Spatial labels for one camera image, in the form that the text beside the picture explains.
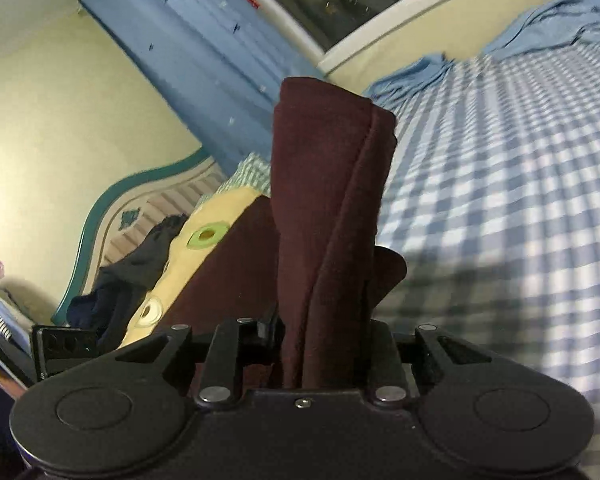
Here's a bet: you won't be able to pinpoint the maroon sweater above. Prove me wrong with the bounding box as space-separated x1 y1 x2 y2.
167 76 408 398

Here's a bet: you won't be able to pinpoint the blue curtain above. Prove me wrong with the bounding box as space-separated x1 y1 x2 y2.
362 0 600 107
77 0 332 177

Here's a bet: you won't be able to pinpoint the yellow avocado print pillow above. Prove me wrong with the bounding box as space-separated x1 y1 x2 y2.
116 152 275 350

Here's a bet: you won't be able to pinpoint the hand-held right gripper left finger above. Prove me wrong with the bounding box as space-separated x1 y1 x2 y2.
114 310 287 407

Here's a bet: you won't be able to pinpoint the teal trimmed headboard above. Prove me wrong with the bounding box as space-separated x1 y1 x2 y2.
50 147 231 327

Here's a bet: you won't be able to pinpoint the navy clothes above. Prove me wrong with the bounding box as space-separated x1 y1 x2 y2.
66 214 190 353

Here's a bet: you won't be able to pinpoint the stack of notebooks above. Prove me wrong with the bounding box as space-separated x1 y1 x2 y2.
0 280 37 391

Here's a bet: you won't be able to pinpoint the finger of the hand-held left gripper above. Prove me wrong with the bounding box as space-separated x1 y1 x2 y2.
31 325 100 382

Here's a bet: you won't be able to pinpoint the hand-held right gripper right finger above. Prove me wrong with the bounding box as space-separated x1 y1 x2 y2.
364 320 492 407

